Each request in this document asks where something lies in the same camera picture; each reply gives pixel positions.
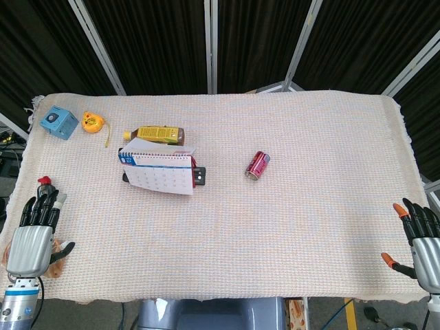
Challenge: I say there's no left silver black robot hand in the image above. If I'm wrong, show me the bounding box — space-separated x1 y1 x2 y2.
5 190 76 278

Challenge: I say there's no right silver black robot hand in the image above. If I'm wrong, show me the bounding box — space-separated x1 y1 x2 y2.
380 197 440 295

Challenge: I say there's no white spiral desk calendar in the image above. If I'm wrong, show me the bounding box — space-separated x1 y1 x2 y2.
118 138 198 197

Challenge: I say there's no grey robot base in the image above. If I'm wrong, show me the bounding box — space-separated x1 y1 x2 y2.
137 298 287 330

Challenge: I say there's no clear bag of bread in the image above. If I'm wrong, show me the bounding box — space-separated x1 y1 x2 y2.
1 239 69 280

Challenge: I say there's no black bottle with red cap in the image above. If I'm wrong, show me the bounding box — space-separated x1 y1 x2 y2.
36 175 58 199

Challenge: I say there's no black floor object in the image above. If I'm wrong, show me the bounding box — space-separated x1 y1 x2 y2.
363 306 383 325

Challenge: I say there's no small blue cardboard box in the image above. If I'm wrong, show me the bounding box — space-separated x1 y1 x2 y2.
38 104 79 141

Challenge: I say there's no yellow tape measure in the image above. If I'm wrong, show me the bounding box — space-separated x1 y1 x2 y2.
81 111 113 149

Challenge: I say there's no orange printed carton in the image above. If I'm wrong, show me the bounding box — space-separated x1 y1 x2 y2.
287 298 309 330

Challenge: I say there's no beige woven tablecloth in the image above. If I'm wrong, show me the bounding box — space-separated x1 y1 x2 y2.
0 91 429 306

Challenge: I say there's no yellow label tea bottle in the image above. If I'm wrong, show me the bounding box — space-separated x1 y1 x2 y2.
123 126 186 146

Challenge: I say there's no red soda can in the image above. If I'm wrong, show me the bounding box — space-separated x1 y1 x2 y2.
244 151 271 181

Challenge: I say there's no black folding screen with frames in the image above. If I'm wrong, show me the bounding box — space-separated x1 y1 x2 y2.
0 0 440 183

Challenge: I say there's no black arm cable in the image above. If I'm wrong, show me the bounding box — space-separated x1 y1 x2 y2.
32 276 46 330

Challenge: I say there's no blue floor cable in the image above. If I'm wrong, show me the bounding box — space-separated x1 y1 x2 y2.
322 298 355 330

